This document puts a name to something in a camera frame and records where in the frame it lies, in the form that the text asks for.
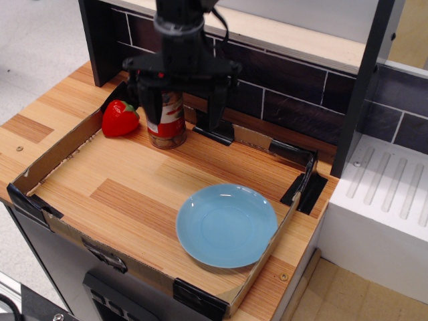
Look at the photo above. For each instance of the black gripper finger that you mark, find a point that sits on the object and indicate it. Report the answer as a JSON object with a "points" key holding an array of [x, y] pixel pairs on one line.
{"points": [[216, 104], [151, 99]]}

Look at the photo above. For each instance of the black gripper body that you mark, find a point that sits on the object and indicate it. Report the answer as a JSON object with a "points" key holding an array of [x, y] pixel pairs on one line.
{"points": [[185, 63]]}

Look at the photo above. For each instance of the red-capped basil spice bottle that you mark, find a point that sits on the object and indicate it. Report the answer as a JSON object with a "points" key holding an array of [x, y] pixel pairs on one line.
{"points": [[171, 132]]}

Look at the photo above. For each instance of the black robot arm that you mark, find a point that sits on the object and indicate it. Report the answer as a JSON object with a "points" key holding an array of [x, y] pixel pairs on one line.
{"points": [[179, 17]]}

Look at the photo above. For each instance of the cardboard fence with black tape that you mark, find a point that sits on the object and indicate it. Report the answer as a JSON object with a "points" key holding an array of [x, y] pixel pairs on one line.
{"points": [[124, 194]]}

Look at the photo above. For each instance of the red toy strawberry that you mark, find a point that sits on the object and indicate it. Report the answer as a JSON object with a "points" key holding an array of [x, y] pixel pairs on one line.
{"points": [[119, 118]]}

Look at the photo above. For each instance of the light blue plate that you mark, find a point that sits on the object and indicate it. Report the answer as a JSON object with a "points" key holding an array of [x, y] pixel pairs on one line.
{"points": [[226, 225]]}

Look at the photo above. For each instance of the black oven control panel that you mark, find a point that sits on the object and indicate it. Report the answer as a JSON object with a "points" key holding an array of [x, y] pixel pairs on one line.
{"points": [[110, 304]]}

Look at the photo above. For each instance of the white toy sink drainboard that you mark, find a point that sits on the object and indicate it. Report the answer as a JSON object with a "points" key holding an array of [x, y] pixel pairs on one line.
{"points": [[375, 224]]}

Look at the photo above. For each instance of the dark grey shelf frame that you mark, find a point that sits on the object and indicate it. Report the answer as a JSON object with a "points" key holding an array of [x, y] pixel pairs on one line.
{"points": [[302, 96]]}

